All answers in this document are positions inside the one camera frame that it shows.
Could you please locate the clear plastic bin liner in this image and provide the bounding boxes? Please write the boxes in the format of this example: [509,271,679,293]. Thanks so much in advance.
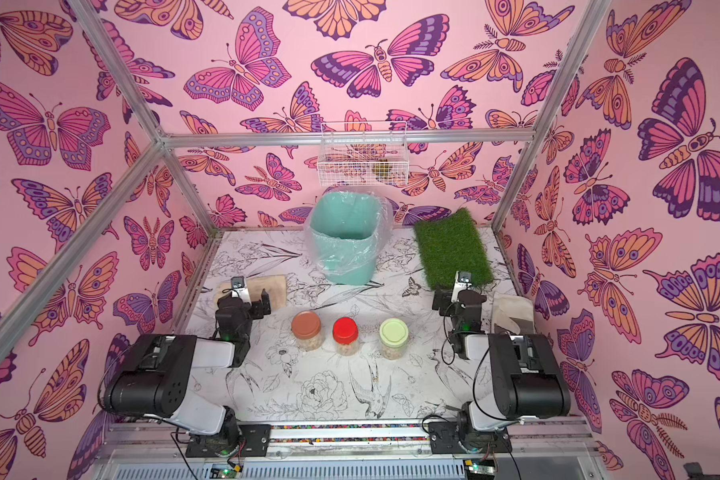
[302,187,395,283]

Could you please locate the green object in basket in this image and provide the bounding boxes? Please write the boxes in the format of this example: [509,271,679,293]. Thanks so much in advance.
[371,159,391,181]

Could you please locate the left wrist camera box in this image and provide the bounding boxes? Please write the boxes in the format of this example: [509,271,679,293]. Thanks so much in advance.
[229,276,251,303]

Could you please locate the red lid peanut jar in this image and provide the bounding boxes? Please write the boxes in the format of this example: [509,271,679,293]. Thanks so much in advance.
[332,317,360,356]

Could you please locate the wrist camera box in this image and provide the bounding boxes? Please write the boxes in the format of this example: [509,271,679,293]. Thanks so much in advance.
[451,271,472,303]
[229,276,251,303]

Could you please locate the beige cloth glove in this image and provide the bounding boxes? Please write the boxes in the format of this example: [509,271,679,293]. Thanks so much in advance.
[211,275,287,311]
[491,293,536,335]

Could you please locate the green artificial grass mat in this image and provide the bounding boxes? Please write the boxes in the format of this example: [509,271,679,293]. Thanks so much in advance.
[413,208,494,290]

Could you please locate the left beige cloth glove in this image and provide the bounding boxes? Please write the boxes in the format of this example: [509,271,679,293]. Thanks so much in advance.
[211,275,287,311]

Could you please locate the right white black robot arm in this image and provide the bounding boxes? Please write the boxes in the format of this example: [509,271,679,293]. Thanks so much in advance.
[431,288,571,453]

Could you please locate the white wire wall basket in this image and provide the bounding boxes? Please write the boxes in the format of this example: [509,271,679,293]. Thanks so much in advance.
[315,120,410,188]

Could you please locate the right beige cloth glove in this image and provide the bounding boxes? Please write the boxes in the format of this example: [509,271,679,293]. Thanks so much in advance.
[491,293,536,335]

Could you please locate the green lid peanut jar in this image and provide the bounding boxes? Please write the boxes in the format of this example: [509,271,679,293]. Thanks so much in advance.
[379,318,409,360]

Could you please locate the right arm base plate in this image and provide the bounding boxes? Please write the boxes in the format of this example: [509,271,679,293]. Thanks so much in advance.
[424,419,512,455]

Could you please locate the brown jar lid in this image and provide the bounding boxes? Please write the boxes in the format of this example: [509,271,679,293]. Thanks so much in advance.
[291,311,322,340]

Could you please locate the mint green trash bin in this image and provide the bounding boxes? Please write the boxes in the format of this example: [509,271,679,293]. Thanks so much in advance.
[308,191,383,286]

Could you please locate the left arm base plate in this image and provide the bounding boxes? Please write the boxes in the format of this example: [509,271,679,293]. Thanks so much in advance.
[185,423,272,458]

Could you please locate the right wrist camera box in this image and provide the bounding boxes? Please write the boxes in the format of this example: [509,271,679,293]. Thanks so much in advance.
[451,271,472,303]

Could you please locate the peanut jar clear plastic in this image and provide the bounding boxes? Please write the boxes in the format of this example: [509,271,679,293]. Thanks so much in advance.
[291,311,325,351]

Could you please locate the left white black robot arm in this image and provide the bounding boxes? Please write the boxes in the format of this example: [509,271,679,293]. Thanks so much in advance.
[99,290,272,457]

